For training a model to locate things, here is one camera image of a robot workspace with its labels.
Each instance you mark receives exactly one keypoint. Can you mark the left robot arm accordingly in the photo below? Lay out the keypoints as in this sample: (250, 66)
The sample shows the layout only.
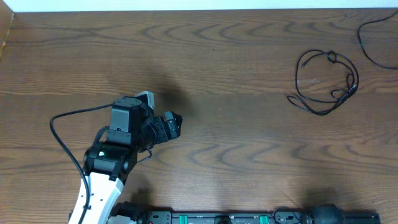
(133, 128)

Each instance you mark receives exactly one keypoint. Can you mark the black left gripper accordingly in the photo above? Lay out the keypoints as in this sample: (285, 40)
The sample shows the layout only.
(164, 134)

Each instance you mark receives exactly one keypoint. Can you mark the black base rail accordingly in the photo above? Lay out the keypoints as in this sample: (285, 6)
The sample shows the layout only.
(128, 213)

